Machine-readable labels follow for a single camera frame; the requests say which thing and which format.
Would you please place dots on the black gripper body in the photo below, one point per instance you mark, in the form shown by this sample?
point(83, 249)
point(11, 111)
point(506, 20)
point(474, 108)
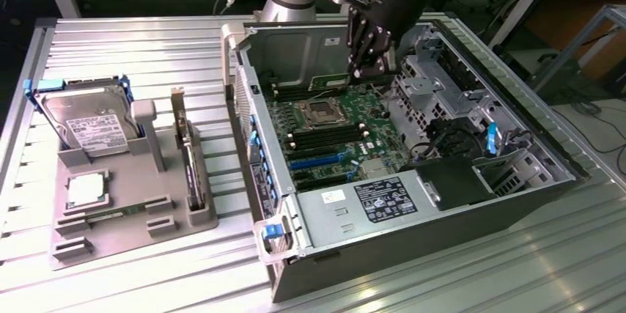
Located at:
point(397, 5)

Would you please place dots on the green RAM stick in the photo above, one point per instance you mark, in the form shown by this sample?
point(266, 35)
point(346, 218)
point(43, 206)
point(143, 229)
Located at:
point(330, 82)
point(118, 213)

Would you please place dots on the black RAM slot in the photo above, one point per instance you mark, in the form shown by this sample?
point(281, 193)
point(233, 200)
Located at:
point(298, 91)
point(329, 138)
point(330, 142)
point(326, 133)
point(301, 96)
point(325, 129)

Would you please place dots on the metal disk bay cage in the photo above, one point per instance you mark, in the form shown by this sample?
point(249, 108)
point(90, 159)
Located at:
point(430, 85)

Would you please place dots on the CPU socket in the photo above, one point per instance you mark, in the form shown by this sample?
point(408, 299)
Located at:
point(321, 111)

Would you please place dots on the green motherboard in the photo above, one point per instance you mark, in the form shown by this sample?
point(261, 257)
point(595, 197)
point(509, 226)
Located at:
point(342, 151)

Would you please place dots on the black slanted stand pole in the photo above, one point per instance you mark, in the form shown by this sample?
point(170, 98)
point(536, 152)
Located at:
point(533, 9)

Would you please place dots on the silver chipset heatsink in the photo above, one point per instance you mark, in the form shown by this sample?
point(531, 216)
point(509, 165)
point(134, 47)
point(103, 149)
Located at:
point(377, 169)

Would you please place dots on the blue expansion slot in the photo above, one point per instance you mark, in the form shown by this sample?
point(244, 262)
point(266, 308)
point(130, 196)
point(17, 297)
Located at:
point(317, 165)

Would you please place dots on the black expansion slot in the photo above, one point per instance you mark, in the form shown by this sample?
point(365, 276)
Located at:
point(321, 182)

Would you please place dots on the blue card retention clips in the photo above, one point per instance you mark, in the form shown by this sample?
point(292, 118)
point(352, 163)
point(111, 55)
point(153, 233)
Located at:
point(262, 159)

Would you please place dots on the black plastic air shroud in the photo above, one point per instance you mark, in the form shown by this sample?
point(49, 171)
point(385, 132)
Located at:
point(457, 184)

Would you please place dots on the grey power supply unit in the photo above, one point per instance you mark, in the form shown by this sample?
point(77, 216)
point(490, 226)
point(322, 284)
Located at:
point(353, 214)

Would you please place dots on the graphics card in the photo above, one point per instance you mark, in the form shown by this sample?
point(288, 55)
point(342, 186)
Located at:
point(189, 144)

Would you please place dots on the open black PC case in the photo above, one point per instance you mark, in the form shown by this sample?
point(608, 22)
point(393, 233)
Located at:
point(440, 239)

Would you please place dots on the blue case latch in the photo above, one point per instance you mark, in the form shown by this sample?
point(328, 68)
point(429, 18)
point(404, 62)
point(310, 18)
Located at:
point(272, 231)

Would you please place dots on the silver hard disk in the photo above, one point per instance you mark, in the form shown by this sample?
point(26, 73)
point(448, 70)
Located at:
point(90, 122)

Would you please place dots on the blue disk caddy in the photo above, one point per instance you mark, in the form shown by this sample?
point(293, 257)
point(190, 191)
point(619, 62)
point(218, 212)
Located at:
point(51, 85)

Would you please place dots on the silver CPU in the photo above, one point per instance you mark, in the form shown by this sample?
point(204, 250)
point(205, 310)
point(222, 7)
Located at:
point(87, 190)

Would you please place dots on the grey parts rack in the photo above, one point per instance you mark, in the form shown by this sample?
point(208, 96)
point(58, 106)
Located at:
point(127, 239)

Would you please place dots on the aluminium profile frame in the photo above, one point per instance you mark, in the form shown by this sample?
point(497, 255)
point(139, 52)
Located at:
point(587, 42)

